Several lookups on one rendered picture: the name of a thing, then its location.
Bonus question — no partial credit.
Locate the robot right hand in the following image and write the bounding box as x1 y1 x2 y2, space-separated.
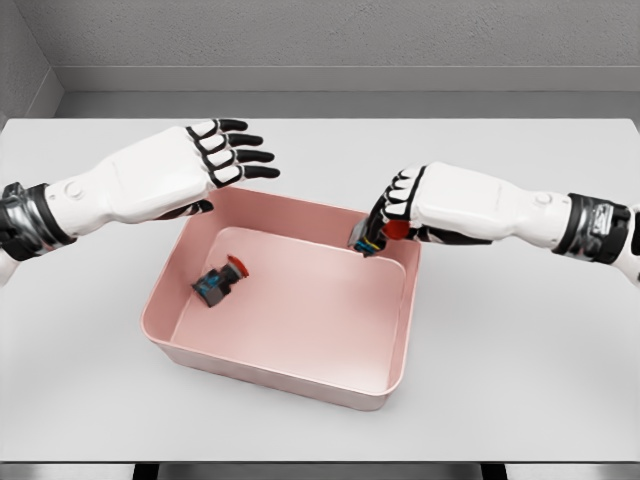
364 160 501 255

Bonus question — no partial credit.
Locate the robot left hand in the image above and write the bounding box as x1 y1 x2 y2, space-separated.
101 117 281 225

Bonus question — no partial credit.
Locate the industrial switch with red button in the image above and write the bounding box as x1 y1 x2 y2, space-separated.
191 254 251 309
347 212 412 259

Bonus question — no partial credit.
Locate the pink rectangular basket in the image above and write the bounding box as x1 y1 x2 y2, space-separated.
140 186 422 412

